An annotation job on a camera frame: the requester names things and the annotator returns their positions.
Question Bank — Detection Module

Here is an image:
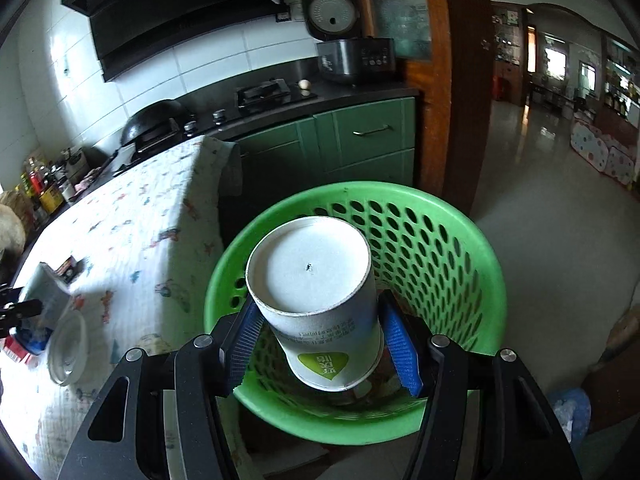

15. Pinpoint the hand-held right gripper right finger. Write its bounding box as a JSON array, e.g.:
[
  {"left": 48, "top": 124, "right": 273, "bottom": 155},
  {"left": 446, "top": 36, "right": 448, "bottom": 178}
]
[{"left": 381, "top": 290, "right": 583, "bottom": 480}]

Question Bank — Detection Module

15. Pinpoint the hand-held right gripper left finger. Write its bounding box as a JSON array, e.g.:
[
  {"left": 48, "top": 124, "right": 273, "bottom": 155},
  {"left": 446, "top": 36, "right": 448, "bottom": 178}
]
[{"left": 57, "top": 305, "right": 266, "bottom": 480}]

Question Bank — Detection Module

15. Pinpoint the white milk carton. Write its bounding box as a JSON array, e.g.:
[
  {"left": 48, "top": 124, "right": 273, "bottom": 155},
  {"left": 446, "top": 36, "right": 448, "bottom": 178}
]
[{"left": 22, "top": 261, "right": 73, "bottom": 331}]

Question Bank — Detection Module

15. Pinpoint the white paper cup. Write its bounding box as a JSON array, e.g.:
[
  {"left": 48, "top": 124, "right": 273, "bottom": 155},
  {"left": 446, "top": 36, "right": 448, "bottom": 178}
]
[{"left": 245, "top": 215, "right": 386, "bottom": 392}]

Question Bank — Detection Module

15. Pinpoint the green plastic basket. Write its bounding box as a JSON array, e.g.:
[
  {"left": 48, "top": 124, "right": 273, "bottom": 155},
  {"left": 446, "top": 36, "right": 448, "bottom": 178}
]
[{"left": 202, "top": 180, "right": 506, "bottom": 447}]

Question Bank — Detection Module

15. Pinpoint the blue white wrapper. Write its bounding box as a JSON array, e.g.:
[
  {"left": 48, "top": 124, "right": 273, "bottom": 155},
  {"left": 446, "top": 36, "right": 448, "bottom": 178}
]
[{"left": 12, "top": 325, "right": 53, "bottom": 356}]

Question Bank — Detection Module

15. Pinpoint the round wooden chopping block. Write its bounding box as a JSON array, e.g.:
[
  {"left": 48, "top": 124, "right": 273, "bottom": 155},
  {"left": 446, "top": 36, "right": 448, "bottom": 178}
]
[{"left": 0, "top": 190, "right": 28, "bottom": 266}]

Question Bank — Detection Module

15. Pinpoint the small dark packet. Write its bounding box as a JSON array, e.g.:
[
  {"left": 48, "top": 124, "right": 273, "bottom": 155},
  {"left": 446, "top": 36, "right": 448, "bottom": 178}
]
[{"left": 56, "top": 256, "right": 83, "bottom": 281}]

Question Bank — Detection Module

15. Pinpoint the white plastic lid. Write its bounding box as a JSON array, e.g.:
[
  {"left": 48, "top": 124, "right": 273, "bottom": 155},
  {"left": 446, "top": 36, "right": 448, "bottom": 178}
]
[{"left": 47, "top": 310, "right": 90, "bottom": 387}]

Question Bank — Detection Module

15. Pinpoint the row of condiment bottles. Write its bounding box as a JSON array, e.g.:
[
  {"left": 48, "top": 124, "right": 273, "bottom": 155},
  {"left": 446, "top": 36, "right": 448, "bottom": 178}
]
[{"left": 20, "top": 147, "right": 91, "bottom": 226}]

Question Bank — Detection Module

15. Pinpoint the printed white tablecloth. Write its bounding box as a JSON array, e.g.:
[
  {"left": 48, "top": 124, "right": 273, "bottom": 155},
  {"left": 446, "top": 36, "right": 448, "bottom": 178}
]
[{"left": 0, "top": 135, "right": 246, "bottom": 480}]

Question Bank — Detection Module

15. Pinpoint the blue fabric item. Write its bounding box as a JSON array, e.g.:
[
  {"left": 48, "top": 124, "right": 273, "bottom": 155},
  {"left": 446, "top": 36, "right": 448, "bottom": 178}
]
[{"left": 547, "top": 387, "right": 593, "bottom": 443}]

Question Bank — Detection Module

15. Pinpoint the green kitchen cabinet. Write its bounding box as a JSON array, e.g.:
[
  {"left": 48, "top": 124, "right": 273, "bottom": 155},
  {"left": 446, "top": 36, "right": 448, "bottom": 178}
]
[{"left": 220, "top": 96, "right": 418, "bottom": 241}]

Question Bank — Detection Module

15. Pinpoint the black wok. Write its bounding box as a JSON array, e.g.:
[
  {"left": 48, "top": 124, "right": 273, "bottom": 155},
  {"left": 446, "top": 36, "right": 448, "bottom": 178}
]
[{"left": 120, "top": 100, "right": 191, "bottom": 148}]

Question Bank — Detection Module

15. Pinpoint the black gas stove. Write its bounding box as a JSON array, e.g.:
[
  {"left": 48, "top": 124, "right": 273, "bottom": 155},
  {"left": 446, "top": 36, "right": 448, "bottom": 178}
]
[{"left": 115, "top": 78, "right": 321, "bottom": 161}]

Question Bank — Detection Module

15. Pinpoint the wooden glass cabinet door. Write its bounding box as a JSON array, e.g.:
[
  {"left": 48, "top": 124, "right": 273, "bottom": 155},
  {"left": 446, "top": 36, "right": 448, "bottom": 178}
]
[{"left": 335, "top": 0, "right": 493, "bottom": 216}]

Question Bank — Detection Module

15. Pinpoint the dotted play fence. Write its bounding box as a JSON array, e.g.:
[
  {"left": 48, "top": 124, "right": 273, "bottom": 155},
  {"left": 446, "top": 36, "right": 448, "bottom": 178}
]
[{"left": 570, "top": 120, "right": 638, "bottom": 186}]

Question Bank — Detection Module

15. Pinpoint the black rice cooker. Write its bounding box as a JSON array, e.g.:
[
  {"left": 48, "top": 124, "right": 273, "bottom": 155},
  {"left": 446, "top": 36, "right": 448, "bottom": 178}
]
[{"left": 301, "top": 0, "right": 397, "bottom": 86}]

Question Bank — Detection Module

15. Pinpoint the black range hood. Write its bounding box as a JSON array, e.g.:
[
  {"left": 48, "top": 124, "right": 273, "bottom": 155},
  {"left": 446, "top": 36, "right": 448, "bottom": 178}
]
[{"left": 61, "top": 0, "right": 281, "bottom": 83}]

